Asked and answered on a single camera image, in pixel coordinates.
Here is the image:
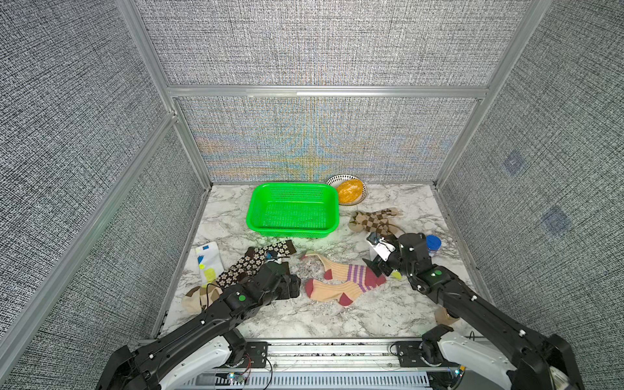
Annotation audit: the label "brown checkered argyle sock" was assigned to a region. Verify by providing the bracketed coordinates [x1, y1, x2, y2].
[348, 207, 403, 237]

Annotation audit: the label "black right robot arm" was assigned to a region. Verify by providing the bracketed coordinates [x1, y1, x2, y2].
[366, 232, 584, 389]

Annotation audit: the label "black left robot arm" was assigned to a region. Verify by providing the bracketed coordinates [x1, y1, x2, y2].
[95, 262, 302, 389]

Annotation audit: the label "blue lid jar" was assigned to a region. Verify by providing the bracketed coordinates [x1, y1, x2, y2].
[426, 235, 442, 257]

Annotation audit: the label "brown daisy sock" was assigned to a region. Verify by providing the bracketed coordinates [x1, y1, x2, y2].
[213, 240, 297, 289]

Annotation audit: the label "white sock blue yellow patches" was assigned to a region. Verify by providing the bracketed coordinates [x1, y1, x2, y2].
[195, 241, 224, 286]

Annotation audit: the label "green plastic basket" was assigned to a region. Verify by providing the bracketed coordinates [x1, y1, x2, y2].
[246, 183, 340, 238]

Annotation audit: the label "brown jar black lid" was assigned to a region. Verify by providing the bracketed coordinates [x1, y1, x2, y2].
[434, 307, 459, 327]

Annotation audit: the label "orange fruit in bowl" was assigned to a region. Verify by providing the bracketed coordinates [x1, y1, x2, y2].
[336, 179, 364, 204]

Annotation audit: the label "patterned white bowl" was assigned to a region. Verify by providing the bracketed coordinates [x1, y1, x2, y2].
[325, 174, 368, 206]

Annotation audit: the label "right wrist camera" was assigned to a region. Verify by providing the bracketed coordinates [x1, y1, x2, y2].
[367, 232, 397, 262]

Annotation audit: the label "aluminium front rail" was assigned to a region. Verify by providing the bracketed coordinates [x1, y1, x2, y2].
[175, 337, 495, 389]

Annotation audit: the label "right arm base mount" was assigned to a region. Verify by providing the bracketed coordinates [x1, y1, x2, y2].
[388, 325, 515, 389]

